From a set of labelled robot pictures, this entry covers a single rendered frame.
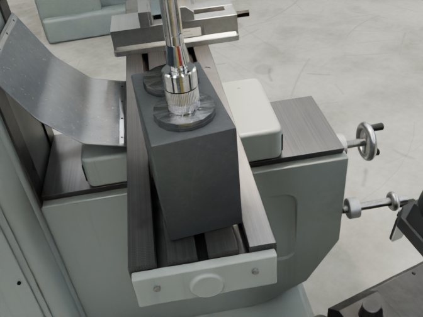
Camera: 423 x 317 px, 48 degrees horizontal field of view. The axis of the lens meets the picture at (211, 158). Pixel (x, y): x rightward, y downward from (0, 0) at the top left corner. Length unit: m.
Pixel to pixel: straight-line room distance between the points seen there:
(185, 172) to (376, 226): 1.58
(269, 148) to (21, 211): 0.61
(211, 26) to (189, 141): 0.73
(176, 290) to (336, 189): 0.69
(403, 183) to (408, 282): 1.22
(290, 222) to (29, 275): 0.71
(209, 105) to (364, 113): 2.24
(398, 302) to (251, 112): 0.57
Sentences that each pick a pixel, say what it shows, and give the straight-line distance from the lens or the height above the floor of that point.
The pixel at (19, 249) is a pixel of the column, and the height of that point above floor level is 0.69.
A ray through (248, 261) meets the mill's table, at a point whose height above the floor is 0.97.
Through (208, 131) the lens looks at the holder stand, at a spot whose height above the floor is 1.17.
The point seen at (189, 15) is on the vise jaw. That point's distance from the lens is 1.32.
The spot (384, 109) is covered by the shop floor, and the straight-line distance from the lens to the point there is 2.92.
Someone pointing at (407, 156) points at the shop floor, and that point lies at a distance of 2.58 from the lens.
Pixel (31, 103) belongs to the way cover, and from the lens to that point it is 1.11.
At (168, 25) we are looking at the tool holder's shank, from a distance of 0.61.
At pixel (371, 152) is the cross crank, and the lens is 1.42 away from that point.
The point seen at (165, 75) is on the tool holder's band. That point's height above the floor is 1.24.
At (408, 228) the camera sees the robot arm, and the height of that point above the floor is 1.02.
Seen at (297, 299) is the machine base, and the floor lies 0.20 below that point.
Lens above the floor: 1.54
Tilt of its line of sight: 38 degrees down
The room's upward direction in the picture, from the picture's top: 6 degrees counter-clockwise
